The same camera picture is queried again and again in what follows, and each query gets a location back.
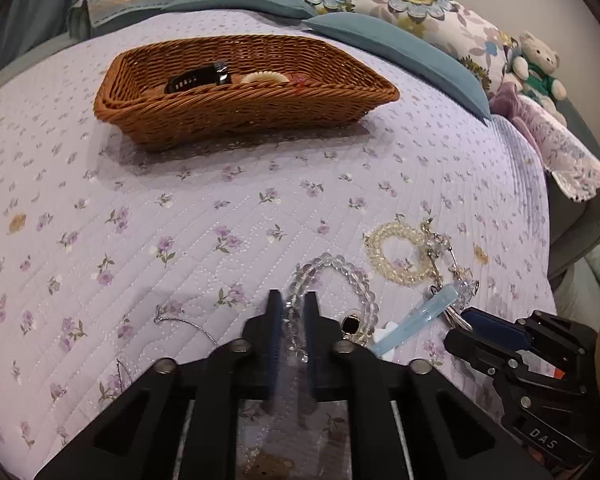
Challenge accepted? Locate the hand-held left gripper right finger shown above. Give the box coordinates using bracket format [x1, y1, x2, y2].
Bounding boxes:
[304, 291, 557, 480]

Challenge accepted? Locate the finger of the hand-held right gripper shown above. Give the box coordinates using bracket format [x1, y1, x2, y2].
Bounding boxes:
[443, 331, 523, 378]
[461, 308, 531, 352]

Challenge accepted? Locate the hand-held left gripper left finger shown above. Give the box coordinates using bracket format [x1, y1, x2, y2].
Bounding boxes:
[34, 289, 282, 480]

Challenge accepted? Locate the clear bead bracelet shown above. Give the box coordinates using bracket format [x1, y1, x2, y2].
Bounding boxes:
[240, 253, 377, 466]

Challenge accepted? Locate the brown wicker basket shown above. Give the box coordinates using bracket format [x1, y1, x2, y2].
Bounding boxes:
[93, 34, 401, 153]

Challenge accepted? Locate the lilac floral quilted bedspread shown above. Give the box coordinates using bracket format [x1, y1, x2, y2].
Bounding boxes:
[0, 10, 555, 480]

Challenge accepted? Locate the folded floral quilt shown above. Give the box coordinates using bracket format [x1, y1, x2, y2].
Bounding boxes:
[517, 94, 600, 202]

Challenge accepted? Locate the purple plush toy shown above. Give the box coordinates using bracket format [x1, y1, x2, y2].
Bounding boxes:
[495, 82, 547, 152]

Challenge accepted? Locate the white teddy bear green shirt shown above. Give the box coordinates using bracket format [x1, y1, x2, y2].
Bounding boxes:
[509, 31, 569, 112]

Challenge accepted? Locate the black watch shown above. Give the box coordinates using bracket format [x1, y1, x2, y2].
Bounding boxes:
[164, 61, 231, 95]

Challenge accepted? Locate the teal pillow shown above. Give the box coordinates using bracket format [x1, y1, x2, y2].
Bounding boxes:
[161, 0, 320, 20]
[301, 12, 492, 122]

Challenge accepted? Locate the green striped pillow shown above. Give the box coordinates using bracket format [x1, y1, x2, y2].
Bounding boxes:
[67, 0, 217, 39]

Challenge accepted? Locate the thin silver chain necklace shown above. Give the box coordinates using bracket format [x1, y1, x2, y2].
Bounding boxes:
[114, 314, 222, 392]

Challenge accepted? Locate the pale yellow bead bracelet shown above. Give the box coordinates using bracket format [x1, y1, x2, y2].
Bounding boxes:
[364, 221, 435, 285]

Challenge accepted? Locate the cream bead bracelet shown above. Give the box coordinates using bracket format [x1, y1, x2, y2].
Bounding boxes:
[239, 71, 291, 86]

